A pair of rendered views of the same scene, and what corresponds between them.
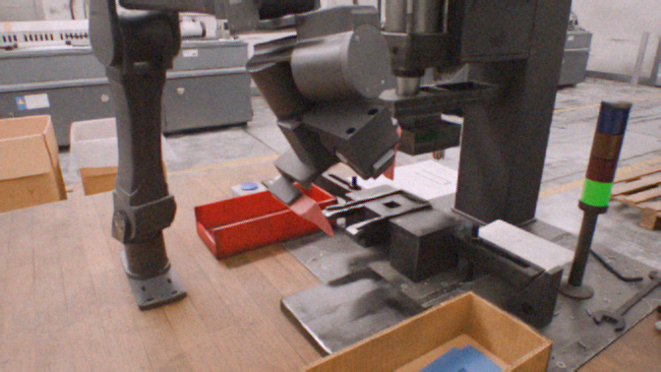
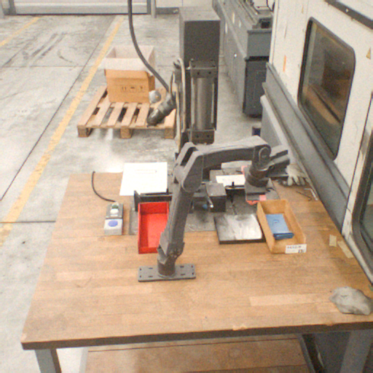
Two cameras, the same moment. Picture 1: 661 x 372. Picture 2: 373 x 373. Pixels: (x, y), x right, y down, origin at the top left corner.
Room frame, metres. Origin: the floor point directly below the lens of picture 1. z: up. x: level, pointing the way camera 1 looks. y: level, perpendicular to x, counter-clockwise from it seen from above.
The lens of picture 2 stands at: (0.01, 1.27, 1.96)
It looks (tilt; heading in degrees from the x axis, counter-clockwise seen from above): 31 degrees down; 299
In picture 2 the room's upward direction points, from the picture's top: 1 degrees counter-clockwise
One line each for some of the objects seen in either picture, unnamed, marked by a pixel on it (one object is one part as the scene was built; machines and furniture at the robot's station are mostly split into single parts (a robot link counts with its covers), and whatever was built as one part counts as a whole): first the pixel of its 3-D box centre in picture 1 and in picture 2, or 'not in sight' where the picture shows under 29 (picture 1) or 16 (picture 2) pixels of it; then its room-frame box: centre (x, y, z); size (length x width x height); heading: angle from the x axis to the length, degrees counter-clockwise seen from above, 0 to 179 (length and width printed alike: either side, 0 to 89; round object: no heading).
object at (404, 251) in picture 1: (399, 230); (200, 199); (0.71, -0.11, 0.94); 0.20 x 0.10 x 0.07; 33
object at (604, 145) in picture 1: (607, 143); not in sight; (0.59, -0.37, 1.14); 0.04 x 0.04 x 0.03
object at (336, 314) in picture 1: (359, 316); (237, 229); (0.51, -0.03, 0.91); 0.17 x 0.16 x 0.02; 33
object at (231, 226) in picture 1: (267, 216); (154, 226); (0.79, 0.14, 0.93); 0.25 x 0.12 x 0.06; 123
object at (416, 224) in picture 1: (400, 209); (200, 190); (0.71, -0.11, 0.98); 0.20 x 0.10 x 0.01; 33
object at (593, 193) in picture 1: (596, 190); not in sight; (0.59, -0.37, 1.07); 0.04 x 0.04 x 0.03
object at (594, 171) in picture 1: (601, 166); not in sight; (0.59, -0.37, 1.10); 0.04 x 0.04 x 0.03
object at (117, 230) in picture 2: (250, 199); (114, 229); (0.94, 0.20, 0.90); 0.07 x 0.07 x 0.06; 33
